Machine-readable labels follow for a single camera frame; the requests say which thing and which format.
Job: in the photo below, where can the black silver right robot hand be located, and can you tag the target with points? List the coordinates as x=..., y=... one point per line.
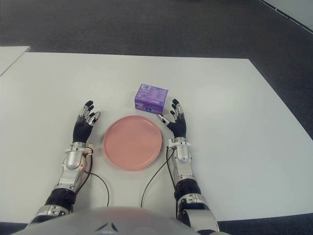
x=179, y=127

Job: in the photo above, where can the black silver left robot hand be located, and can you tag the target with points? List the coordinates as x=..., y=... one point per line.
x=82, y=131

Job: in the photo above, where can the purple tissue paper pack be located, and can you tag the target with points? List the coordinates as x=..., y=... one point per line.
x=150, y=98

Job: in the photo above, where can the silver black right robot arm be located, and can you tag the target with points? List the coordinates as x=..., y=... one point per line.
x=183, y=151

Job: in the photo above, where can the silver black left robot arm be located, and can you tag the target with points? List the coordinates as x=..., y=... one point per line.
x=73, y=156

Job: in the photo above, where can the pink round plate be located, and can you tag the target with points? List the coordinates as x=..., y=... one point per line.
x=133, y=143

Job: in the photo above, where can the grey robot torso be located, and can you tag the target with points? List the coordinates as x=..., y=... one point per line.
x=122, y=220

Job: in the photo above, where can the white side table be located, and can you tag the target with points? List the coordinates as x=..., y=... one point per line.
x=9, y=56

